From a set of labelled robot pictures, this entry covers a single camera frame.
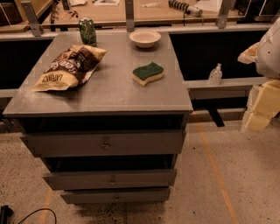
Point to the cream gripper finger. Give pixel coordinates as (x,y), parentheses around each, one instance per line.
(263,105)
(249,55)

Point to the green and yellow sponge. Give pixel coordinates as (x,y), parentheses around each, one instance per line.
(149,73)

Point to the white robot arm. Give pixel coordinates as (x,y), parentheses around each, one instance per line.
(268,56)

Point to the brown chip bag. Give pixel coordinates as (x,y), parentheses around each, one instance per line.
(70,69)

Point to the clear sanitizer bottle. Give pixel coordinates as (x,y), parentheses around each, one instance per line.
(215,75)

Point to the black ribbed tool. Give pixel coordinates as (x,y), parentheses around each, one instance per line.
(185,7)

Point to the white bowl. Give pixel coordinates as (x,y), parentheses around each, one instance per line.
(145,38)

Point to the top grey drawer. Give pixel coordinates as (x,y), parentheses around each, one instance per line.
(113,144)

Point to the grey drawer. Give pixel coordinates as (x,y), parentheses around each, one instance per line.
(87,180)
(113,144)
(149,194)

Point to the middle grey drawer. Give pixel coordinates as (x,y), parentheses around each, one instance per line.
(87,180)

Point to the bottom grey drawer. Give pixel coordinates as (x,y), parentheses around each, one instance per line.
(149,194)

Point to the grey drawer cabinet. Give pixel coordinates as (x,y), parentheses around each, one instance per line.
(110,102)

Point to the green soda can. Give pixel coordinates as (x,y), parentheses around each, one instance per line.
(87,31)

